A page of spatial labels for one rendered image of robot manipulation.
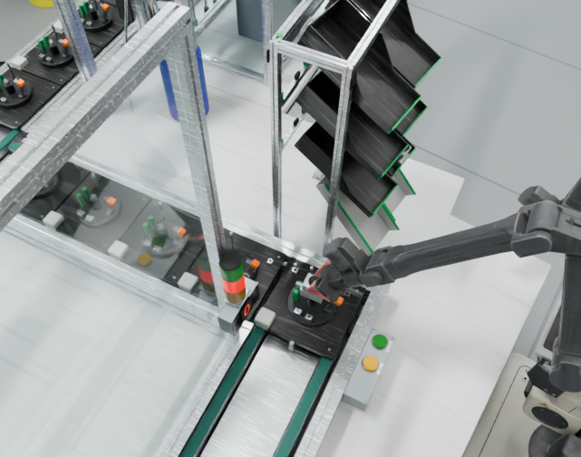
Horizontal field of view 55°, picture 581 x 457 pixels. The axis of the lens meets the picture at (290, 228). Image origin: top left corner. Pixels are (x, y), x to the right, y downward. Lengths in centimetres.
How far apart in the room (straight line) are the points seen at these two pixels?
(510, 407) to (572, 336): 111
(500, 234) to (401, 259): 23
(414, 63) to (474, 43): 274
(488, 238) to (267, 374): 74
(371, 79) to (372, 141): 18
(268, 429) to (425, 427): 43
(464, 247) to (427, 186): 89
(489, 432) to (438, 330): 67
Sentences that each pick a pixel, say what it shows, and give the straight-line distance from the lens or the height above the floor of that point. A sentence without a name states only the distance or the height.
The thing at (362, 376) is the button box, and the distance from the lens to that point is 156.
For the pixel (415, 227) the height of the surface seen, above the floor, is 86.
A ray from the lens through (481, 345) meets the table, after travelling 179.
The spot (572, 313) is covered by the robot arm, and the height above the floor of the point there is 140.
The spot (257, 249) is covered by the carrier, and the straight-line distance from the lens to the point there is 171.
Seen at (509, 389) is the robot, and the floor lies 28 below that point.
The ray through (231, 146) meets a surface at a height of 86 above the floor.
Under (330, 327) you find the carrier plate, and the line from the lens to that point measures 160.
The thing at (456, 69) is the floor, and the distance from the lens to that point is 392.
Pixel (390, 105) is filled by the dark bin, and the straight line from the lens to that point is 132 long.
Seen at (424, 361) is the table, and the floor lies 86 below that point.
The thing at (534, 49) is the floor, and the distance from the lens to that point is 426.
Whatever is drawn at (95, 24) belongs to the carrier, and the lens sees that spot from 255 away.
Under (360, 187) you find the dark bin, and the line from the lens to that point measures 154.
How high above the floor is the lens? 242
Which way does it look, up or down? 56 degrees down
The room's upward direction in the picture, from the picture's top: 1 degrees clockwise
